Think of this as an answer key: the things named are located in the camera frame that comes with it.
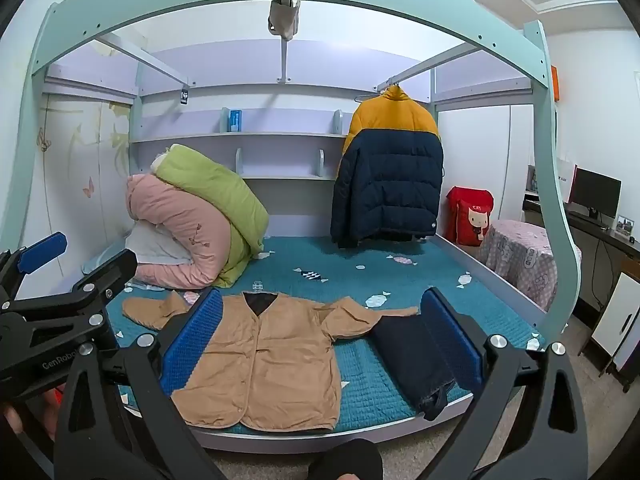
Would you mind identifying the tan jacket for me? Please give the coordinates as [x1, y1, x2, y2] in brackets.
[122, 290, 420, 433]

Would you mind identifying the round table with pink cloth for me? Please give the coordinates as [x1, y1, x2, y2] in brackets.
[477, 220, 583, 311]

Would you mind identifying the teal quilted candy-print bedspread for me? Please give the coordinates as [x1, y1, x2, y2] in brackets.
[82, 235, 546, 436]

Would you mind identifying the white pillow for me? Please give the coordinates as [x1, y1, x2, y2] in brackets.
[124, 222, 193, 266]

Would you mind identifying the dark desk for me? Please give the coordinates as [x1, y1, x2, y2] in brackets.
[522, 195, 640, 311]

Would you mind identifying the pale lilac wall shelf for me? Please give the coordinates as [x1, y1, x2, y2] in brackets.
[129, 107, 353, 181]

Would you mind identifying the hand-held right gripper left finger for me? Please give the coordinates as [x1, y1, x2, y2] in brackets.
[54, 287, 226, 480]

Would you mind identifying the pink quilt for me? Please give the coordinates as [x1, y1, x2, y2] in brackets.
[125, 174, 251, 291]

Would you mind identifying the beige hanging bag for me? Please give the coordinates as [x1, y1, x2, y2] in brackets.
[267, 0, 301, 41]

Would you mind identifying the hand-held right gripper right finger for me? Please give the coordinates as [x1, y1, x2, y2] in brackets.
[420, 287, 589, 480]

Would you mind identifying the person's leg in black trousers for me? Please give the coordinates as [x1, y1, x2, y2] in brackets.
[307, 439, 385, 480]

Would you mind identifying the yellow and navy puffer jacket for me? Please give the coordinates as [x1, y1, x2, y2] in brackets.
[330, 85, 445, 250]

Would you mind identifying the dark navy folded garment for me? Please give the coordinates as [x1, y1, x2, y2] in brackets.
[370, 312, 473, 421]

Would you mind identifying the white paper bag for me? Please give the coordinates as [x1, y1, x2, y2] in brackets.
[555, 157, 578, 203]

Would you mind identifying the green quilt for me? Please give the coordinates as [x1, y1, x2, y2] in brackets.
[155, 144, 271, 288]

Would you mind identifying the black computer monitor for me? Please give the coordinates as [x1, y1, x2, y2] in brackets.
[570, 167, 622, 221]

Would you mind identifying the red cartoon bag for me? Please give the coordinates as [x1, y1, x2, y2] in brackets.
[445, 186, 495, 247]

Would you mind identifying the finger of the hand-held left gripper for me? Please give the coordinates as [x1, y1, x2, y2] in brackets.
[0, 249, 139, 332]
[0, 231, 69, 311]

